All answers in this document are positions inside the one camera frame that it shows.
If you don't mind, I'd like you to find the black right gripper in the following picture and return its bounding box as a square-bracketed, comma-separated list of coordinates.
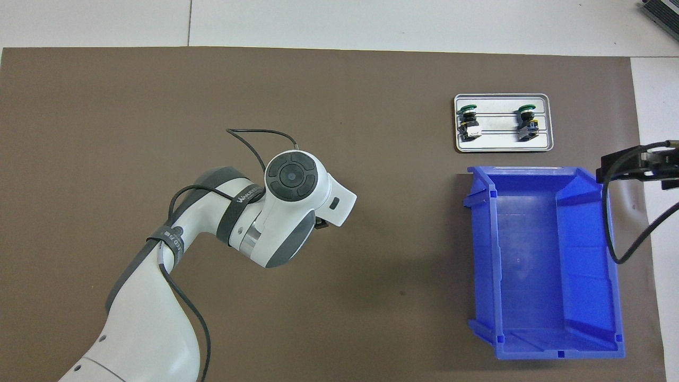
[595, 147, 679, 192]

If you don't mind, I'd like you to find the blue plastic storage bin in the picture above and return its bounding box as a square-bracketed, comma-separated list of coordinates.
[463, 166, 625, 360]

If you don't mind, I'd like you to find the green push button white block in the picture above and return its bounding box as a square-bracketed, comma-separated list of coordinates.
[457, 105, 482, 142]

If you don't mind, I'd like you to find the grey metal tray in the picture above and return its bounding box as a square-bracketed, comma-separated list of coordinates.
[454, 93, 554, 153]

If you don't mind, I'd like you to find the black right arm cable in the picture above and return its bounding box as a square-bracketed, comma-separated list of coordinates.
[602, 140, 679, 265]

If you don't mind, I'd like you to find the green push button yellow block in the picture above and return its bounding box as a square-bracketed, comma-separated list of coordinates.
[517, 105, 539, 142]

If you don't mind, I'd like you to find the grey ribbed device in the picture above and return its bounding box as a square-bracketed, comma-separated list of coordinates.
[639, 0, 679, 33]

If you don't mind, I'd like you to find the brown table mat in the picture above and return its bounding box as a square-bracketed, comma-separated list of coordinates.
[0, 47, 668, 382]

